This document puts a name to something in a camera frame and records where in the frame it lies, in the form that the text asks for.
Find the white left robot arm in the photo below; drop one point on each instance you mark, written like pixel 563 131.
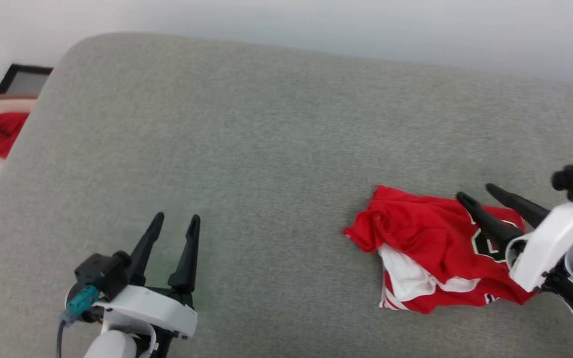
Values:
pixel 112 345

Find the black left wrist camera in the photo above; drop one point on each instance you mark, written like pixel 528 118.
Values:
pixel 102 271

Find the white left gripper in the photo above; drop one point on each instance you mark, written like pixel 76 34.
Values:
pixel 152 308

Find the plain red garment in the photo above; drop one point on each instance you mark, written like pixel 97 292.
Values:
pixel 0 132

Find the red and white jersey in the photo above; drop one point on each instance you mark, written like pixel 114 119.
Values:
pixel 416 233

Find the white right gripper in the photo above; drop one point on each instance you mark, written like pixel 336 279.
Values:
pixel 550 248

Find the black framed panel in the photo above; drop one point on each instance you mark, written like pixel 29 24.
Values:
pixel 23 82

